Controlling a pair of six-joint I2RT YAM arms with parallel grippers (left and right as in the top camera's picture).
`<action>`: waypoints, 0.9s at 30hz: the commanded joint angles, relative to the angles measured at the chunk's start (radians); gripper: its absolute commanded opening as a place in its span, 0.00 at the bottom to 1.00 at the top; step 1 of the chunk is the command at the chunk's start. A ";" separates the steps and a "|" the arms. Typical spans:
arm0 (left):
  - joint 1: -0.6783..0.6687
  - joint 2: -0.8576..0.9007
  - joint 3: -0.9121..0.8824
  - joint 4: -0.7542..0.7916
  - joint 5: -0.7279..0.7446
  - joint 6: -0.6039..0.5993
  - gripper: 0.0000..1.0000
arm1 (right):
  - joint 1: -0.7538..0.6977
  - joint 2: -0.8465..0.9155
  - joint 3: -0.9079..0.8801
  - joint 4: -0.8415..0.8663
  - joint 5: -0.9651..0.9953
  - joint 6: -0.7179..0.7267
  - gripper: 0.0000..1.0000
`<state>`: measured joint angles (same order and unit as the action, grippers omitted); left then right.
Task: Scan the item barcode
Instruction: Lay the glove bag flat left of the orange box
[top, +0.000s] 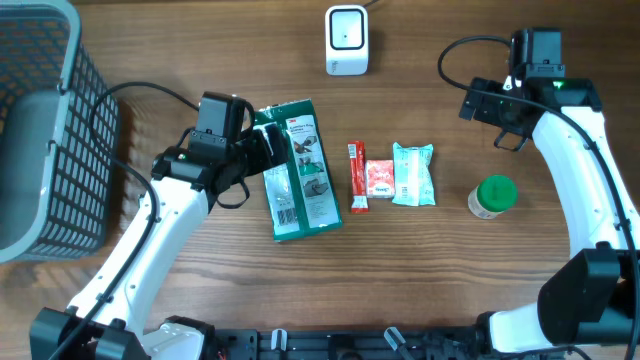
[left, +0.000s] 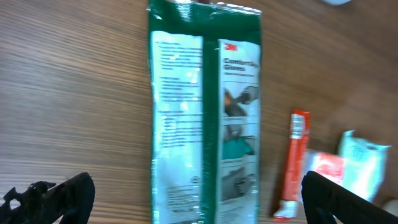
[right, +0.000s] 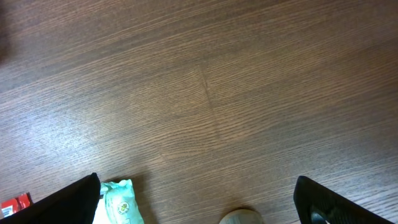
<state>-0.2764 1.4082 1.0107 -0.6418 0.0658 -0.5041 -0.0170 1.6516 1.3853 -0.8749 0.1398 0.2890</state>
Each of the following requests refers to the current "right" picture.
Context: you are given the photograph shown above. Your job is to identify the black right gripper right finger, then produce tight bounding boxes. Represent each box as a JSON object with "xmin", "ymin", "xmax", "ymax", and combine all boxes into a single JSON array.
[{"xmin": 294, "ymin": 175, "xmax": 392, "ymax": 224}]

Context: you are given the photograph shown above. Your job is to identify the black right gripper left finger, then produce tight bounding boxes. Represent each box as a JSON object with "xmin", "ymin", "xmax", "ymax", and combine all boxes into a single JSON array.
[{"xmin": 1, "ymin": 172, "xmax": 100, "ymax": 224}]

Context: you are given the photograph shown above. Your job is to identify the teal tissue pack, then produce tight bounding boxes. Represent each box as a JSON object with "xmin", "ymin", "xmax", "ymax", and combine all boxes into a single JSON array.
[{"xmin": 93, "ymin": 179, "xmax": 144, "ymax": 224}]

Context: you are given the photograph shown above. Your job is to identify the orange small snack box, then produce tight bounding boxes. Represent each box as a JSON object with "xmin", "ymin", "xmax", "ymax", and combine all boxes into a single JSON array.
[{"xmin": 1, "ymin": 193, "xmax": 31, "ymax": 218}]

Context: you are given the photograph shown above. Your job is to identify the green lid jar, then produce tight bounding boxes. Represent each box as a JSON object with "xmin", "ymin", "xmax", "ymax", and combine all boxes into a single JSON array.
[{"xmin": 219, "ymin": 209, "xmax": 264, "ymax": 224}]

